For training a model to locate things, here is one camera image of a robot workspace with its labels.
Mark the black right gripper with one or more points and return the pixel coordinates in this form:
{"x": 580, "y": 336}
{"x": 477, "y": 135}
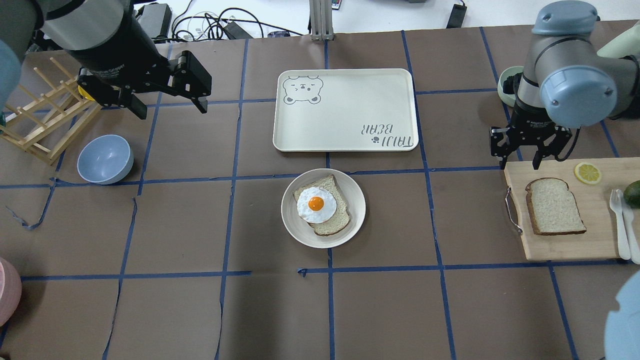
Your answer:
{"x": 531, "y": 122}

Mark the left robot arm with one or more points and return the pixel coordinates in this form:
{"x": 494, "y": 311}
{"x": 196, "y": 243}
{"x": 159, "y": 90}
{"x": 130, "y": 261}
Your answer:
{"x": 118, "y": 59}

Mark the yellow cup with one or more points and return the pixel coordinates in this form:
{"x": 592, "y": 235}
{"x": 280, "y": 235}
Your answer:
{"x": 84, "y": 94}

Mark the white plastic knife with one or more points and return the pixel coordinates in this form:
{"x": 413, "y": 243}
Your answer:
{"x": 628, "y": 218}

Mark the cream round plate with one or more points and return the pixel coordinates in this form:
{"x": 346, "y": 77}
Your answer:
{"x": 302, "y": 231}

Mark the white bread slice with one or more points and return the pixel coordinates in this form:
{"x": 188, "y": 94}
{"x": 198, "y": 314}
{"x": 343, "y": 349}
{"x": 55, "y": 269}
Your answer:
{"x": 552, "y": 208}

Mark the cream bear serving tray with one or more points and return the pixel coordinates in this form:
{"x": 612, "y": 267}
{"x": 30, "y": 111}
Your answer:
{"x": 345, "y": 110}

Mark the bread slice under egg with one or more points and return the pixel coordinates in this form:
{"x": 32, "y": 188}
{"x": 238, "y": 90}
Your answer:
{"x": 340, "y": 219}

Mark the light blue bowl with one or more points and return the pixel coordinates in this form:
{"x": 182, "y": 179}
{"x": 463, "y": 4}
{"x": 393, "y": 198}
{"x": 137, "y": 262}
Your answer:
{"x": 105, "y": 160}

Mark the wooden dish rack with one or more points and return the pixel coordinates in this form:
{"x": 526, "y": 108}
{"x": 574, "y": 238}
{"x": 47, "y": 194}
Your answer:
{"x": 51, "y": 121}

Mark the lemon slice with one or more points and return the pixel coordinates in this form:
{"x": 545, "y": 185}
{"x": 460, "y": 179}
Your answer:
{"x": 587, "y": 173}

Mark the aluminium frame post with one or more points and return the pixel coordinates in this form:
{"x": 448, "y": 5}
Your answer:
{"x": 321, "y": 20}

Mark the green bowl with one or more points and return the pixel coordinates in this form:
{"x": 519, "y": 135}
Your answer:
{"x": 505, "y": 86}

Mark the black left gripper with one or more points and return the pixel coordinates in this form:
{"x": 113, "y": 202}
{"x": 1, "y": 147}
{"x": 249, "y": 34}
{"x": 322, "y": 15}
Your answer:
{"x": 116, "y": 56}

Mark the white plastic fork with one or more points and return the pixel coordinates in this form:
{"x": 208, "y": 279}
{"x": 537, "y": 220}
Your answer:
{"x": 615, "y": 204}

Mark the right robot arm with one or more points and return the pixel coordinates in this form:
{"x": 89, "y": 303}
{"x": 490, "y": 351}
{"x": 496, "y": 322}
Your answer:
{"x": 566, "y": 84}

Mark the wooden cutting board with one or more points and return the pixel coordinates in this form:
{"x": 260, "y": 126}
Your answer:
{"x": 593, "y": 201}

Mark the pink bowl with ice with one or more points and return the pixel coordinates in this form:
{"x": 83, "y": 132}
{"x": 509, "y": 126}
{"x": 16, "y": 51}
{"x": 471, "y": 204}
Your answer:
{"x": 10, "y": 290}

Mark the fried egg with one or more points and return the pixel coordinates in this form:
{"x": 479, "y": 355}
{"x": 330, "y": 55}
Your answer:
{"x": 316, "y": 205}

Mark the avocado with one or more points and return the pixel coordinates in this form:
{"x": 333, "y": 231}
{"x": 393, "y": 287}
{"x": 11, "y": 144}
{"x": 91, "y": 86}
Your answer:
{"x": 631, "y": 195}

